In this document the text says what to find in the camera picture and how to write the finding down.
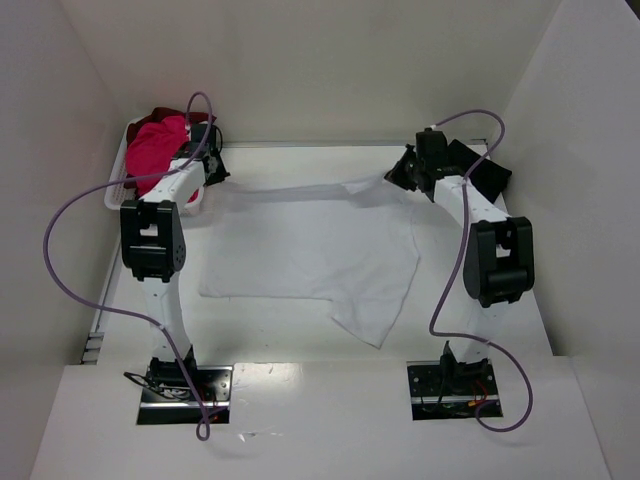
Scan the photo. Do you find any white t shirt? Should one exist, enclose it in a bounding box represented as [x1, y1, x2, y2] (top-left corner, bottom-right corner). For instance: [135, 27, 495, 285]
[199, 176, 420, 348]

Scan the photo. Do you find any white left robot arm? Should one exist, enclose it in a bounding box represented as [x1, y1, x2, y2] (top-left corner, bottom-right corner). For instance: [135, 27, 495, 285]
[120, 123, 229, 401]

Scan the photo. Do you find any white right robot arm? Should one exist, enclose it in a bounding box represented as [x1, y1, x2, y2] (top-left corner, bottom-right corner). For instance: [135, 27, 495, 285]
[384, 128, 535, 383]

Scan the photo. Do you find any pink t shirt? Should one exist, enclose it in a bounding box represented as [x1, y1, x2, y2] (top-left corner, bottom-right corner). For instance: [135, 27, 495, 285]
[125, 116, 188, 178]

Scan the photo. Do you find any folded black t shirt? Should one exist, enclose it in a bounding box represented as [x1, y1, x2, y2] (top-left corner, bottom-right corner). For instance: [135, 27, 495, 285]
[447, 140, 512, 203]

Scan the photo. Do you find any dark red t shirt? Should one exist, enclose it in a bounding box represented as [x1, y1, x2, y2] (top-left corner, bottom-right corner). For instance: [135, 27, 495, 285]
[126, 107, 208, 146]

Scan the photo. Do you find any white plastic basket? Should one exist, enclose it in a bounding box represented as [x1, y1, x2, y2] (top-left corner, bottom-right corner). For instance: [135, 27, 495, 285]
[104, 121, 219, 210]

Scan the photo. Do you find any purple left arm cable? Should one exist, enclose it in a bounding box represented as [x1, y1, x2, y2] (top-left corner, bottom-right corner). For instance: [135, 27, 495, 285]
[43, 91, 221, 441]

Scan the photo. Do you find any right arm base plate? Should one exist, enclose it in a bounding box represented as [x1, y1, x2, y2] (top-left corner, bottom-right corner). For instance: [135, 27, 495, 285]
[406, 361, 503, 421]

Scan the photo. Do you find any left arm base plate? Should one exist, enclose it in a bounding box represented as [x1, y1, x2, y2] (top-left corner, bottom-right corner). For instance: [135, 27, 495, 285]
[124, 366, 233, 426]

